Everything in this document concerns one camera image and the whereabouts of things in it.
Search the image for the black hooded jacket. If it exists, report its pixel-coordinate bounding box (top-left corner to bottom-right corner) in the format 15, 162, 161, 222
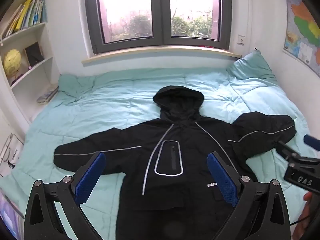
54, 85, 297, 240

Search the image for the beige window sill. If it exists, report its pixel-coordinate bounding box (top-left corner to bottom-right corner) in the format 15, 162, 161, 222
81, 45, 243, 65

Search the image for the grey framed window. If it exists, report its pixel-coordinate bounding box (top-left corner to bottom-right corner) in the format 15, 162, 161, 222
84, 0, 233, 55

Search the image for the person's right hand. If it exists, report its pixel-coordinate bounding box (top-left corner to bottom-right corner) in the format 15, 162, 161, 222
292, 192, 316, 240

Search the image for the white paper bag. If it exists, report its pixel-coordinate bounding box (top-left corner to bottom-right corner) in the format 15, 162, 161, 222
0, 132, 25, 178

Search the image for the black cable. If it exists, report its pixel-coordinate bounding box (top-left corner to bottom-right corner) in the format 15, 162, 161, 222
290, 211, 312, 227

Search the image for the yellow globe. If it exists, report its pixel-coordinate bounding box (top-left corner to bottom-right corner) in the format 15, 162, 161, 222
3, 49, 23, 85

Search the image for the black picture frame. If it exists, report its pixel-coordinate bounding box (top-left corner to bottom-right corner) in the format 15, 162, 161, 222
24, 41, 45, 68

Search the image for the teal pillow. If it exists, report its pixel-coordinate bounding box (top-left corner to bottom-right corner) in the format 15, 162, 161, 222
226, 50, 279, 85

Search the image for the wall map poster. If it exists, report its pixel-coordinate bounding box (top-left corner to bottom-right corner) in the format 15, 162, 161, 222
282, 0, 320, 77

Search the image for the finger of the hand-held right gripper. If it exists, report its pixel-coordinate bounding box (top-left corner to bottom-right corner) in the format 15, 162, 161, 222
303, 134, 320, 152
275, 140, 302, 161

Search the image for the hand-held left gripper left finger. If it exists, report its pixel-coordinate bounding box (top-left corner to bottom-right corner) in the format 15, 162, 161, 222
24, 151, 107, 240

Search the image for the colourful printed box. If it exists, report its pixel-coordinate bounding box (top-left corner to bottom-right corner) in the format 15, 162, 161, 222
0, 190, 23, 240

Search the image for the row of colourful books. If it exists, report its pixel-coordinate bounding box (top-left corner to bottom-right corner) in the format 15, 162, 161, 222
0, 0, 48, 39

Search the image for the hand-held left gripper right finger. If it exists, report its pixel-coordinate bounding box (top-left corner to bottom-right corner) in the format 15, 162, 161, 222
207, 151, 292, 240

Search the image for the stack of flat books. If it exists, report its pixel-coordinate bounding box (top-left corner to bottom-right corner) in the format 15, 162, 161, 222
37, 86, 59, 104

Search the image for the teal quilted blanket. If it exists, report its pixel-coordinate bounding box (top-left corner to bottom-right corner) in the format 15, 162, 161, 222
0, 66, 320, 240

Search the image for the white bookshelf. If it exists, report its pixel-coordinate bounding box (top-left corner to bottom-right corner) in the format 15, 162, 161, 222
0, 0, 60, 130

